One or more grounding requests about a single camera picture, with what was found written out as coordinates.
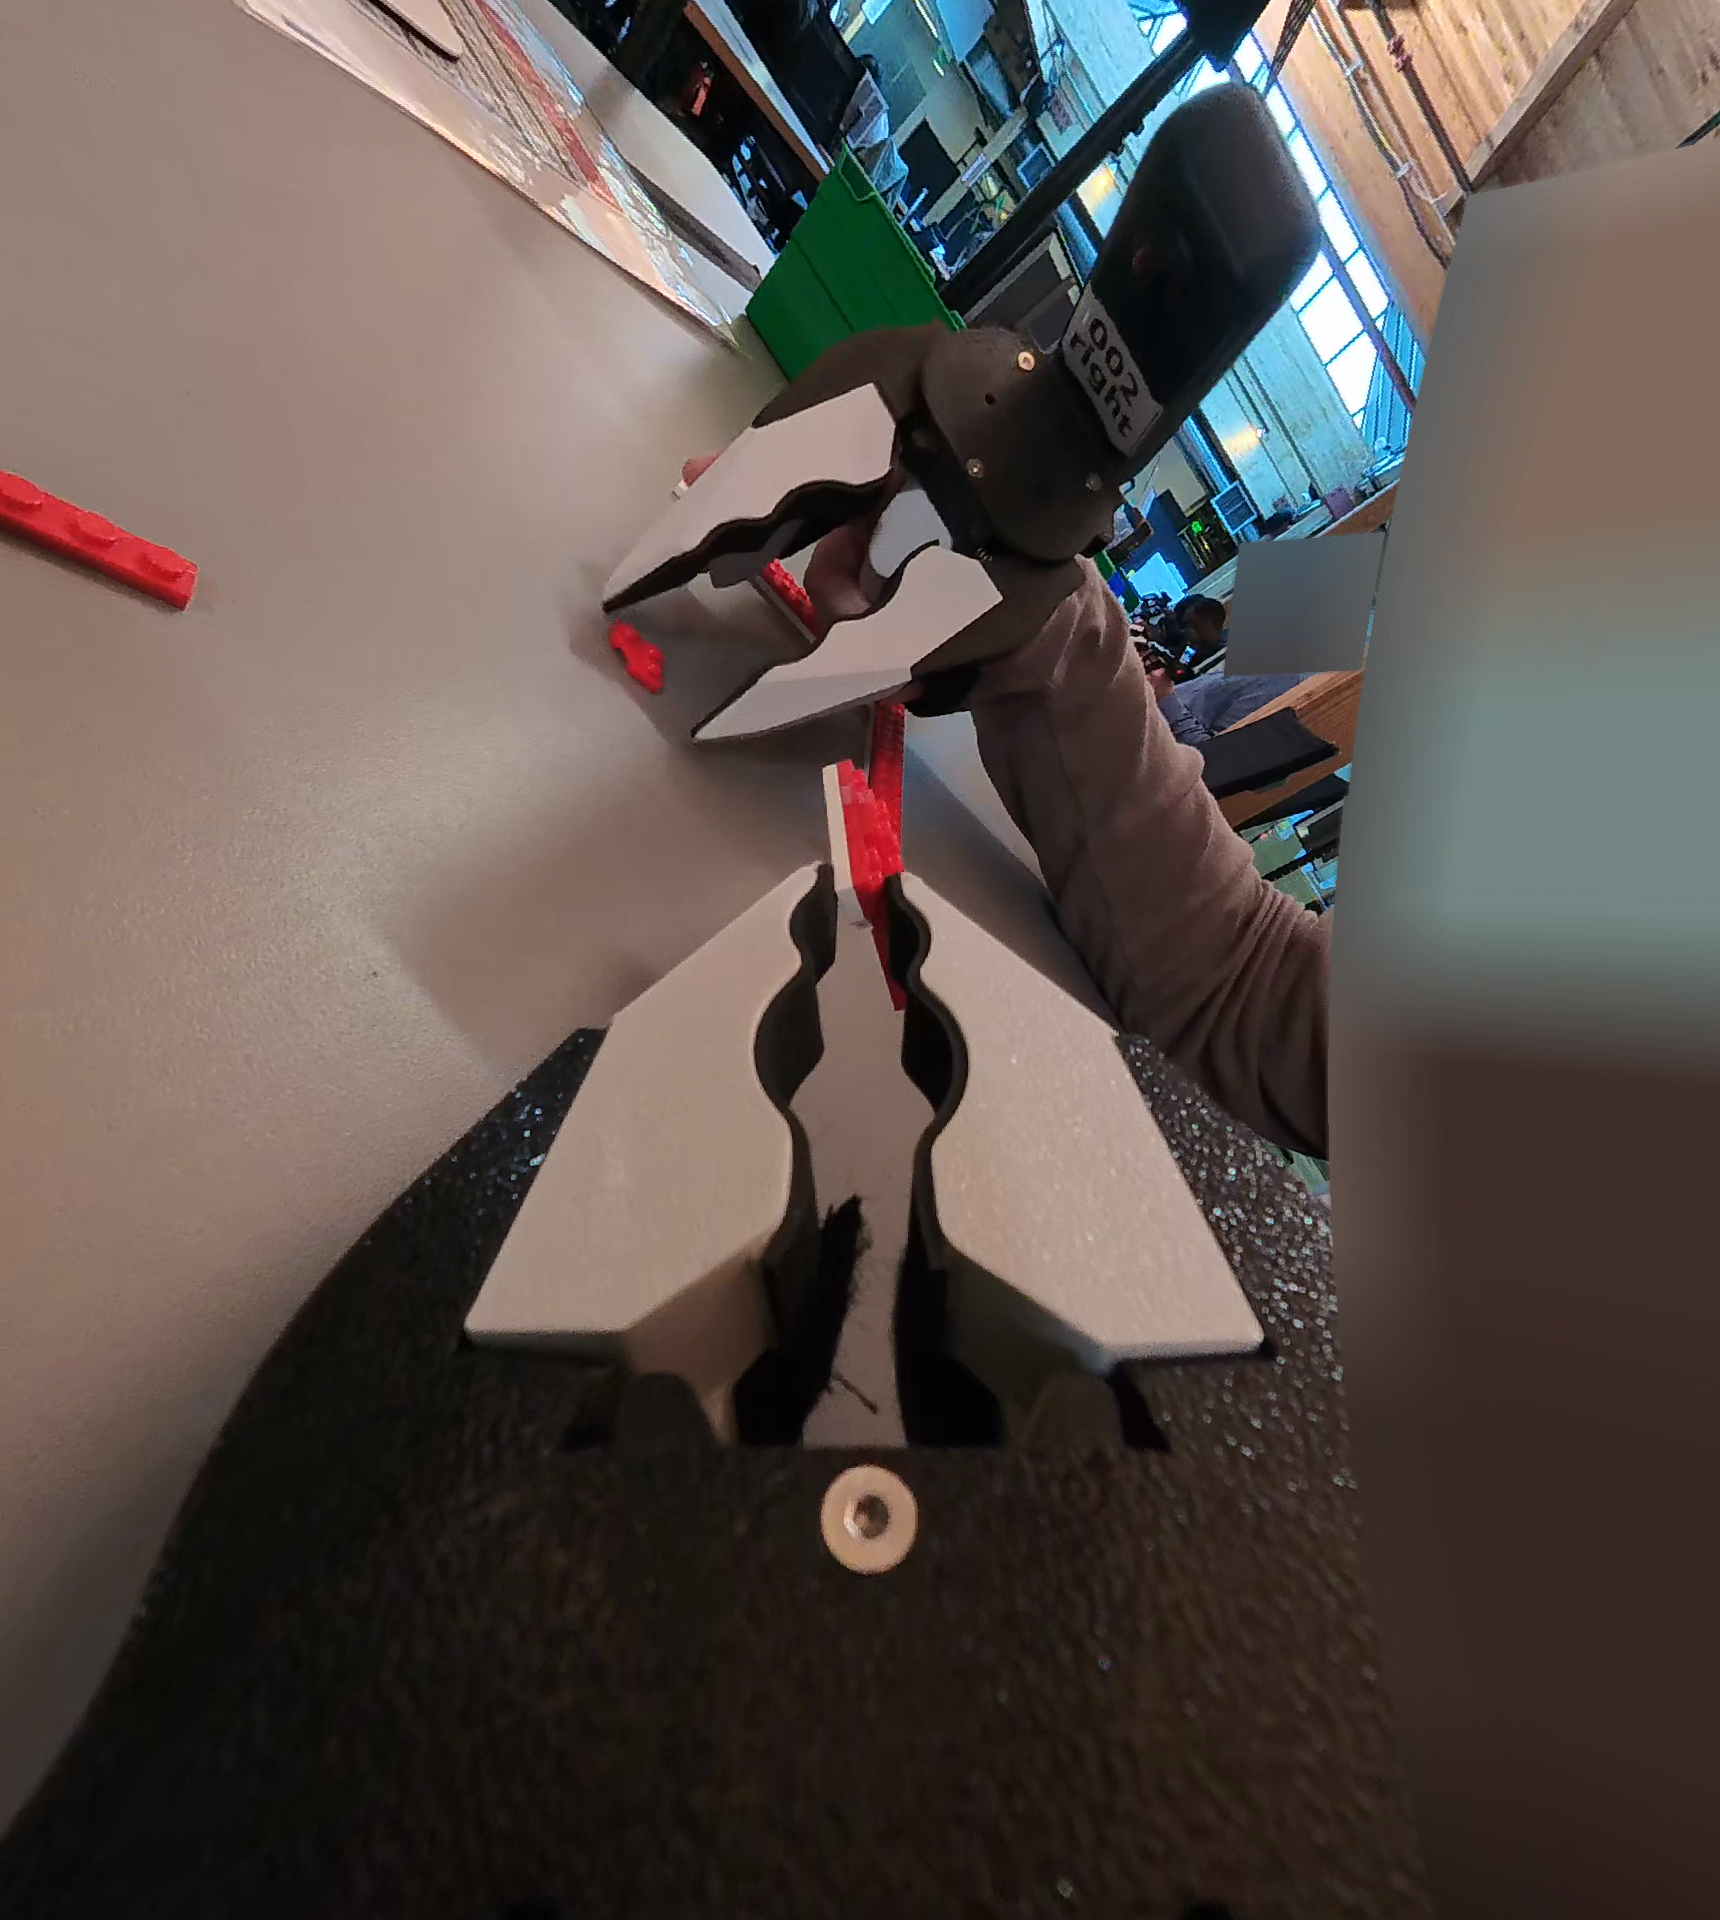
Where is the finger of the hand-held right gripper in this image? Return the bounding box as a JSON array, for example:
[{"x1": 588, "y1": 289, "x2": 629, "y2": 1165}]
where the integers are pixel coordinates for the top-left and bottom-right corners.
[
  {"x1": 690, "y1": 543, "x2": 1012, "y2": 748},
  {"x1": 599, "y1": 383, "x2": 903, "y2": 615}
]

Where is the long red lego plate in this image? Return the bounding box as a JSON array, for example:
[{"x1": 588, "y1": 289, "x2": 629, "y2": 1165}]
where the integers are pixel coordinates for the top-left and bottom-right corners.
[{"x1": 0, "y1": 421, "x2": 199, "y2": 610}]

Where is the person's right hand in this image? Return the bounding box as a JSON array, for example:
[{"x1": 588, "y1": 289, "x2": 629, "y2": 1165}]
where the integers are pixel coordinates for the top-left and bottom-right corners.
[{"x1": 796, "y1": 522, "x2": 880, "y2": 625}]

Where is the red and white lego assembly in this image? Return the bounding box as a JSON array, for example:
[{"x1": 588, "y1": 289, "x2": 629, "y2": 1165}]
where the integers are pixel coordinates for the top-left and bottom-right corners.
[{"x1": 818, "y1": 756, "x2": 909, "y2": 1011}]

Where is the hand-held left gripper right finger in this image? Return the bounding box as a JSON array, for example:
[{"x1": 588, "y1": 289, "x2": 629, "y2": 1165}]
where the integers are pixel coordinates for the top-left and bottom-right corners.
[{"x1": 889, "y1": 874, "x2": 1267, "y2": 1386}]

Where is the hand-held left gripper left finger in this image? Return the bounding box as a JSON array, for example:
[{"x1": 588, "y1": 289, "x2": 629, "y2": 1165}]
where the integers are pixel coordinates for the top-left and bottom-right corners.
[{"x1": 464, "y1": 863, "x2": 835, "y2": 1420}]

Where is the green plastic bin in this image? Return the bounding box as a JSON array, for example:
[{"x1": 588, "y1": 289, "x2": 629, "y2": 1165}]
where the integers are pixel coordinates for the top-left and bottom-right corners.
[{"x1": 744, "y1": 147, "x2": 963, "y2": 379}]

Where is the person's right forearm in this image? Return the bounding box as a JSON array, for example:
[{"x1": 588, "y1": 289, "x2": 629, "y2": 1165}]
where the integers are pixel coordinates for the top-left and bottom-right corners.
[{"x1": 949, "y1": 562, "x2": 1334, "y2": 1160}]

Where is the white paper sheet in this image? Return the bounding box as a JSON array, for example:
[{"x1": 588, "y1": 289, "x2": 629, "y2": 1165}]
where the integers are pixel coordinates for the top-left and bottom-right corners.
[{"x1": 235, "y1": 0, "x2": 779, "y2": 337}]

